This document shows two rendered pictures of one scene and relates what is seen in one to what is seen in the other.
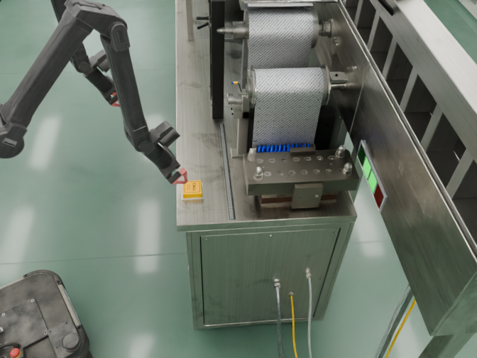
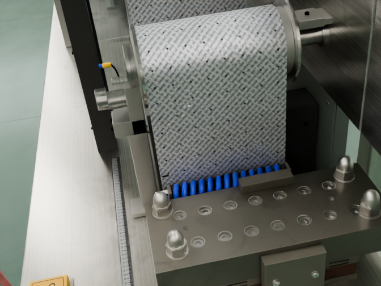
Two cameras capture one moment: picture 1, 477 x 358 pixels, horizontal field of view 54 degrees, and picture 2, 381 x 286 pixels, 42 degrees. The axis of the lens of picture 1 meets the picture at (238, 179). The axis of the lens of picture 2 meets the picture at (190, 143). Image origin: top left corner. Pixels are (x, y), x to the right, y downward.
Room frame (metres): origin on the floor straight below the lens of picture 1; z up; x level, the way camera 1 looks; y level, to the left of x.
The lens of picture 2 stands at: (0.61, -0.12, 1.62)
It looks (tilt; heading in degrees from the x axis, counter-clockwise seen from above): 35 degrees down; 1
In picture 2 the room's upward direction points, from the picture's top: 7 degrees counter-clockwise
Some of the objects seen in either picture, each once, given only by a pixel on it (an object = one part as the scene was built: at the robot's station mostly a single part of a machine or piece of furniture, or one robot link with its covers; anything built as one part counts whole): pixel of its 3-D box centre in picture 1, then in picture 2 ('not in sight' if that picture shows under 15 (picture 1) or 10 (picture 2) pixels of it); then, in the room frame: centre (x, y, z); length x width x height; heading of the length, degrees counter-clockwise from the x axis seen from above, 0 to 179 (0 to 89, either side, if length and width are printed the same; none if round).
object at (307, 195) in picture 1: (306, 196); (293, 278); (1.13, -0.25, 0.96); 0.10 x 0.03 x 0.11; 97
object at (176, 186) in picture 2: (284, 148); (229, 183); (1.31, -0.17, 1.03); 0.21 x 0.04 x 0.03; 97
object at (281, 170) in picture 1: (299, 171); (266, 224); (1.22, -0.22, 1.00); 0.40 x 0.16 x 0.06; 97
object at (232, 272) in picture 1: (236, 110); not in sight; (2.31, 0.03, 0.43); 2.52 x 0.64 x 0.86; 7
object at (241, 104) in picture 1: (239, 125); (134, 151); (1.40, 0.01, 1.05); 0.06 x 0.05 x 0.31; 97
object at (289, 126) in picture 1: (284, 127); (221, 138); (1.33, -0.16, 1.11); 0.23 x 0.01 x 0.18; 97
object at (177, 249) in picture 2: (258, 172); (176, 241); (1.15, -0.07, 1.05); 0.04 x 0.04 x 0.04
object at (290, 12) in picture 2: (324, 85); (284, 40); (1.41, -0.29, 1.25); 0.15 x 0.01 x 0.15; 7
